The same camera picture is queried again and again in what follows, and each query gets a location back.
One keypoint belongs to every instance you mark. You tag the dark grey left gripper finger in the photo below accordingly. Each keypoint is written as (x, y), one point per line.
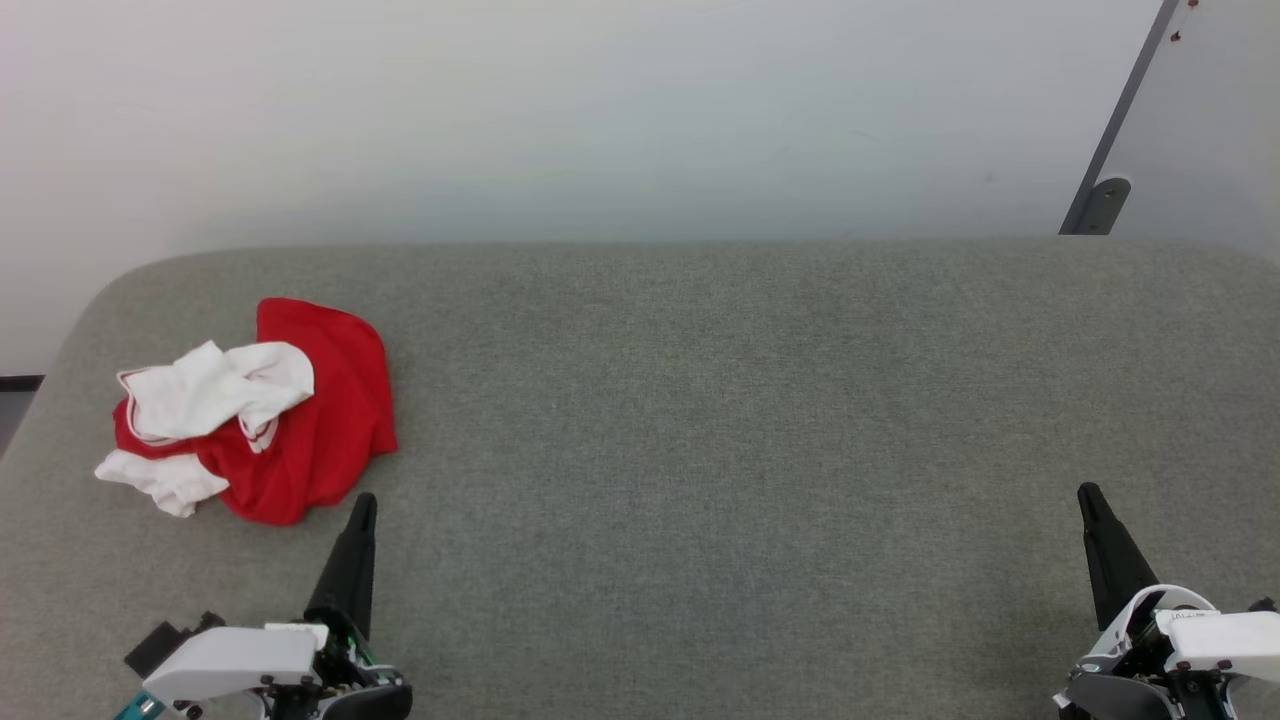
(348, 575)

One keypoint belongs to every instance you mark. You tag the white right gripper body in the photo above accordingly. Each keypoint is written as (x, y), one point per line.
(1200, 650)

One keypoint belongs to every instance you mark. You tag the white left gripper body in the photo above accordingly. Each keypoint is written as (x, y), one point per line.
(240, 660)

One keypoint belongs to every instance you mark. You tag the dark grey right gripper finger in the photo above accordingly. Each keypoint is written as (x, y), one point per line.
(1112, 560)

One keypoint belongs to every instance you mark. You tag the red and white shirt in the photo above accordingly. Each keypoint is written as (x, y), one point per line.
(320, 420)

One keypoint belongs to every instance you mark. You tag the black skirting strip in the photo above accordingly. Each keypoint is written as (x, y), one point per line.
(20, 382)

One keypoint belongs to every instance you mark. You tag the grey fabric sofa cushion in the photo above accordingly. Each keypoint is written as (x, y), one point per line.
(700, 450)

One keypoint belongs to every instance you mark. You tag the white partition panel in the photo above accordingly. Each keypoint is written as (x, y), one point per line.
(1210, 120)

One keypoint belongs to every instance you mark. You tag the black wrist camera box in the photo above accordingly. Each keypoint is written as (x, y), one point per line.
(160, 640)

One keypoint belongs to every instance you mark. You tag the grey metal post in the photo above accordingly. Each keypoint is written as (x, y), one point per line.
(1110, 170)

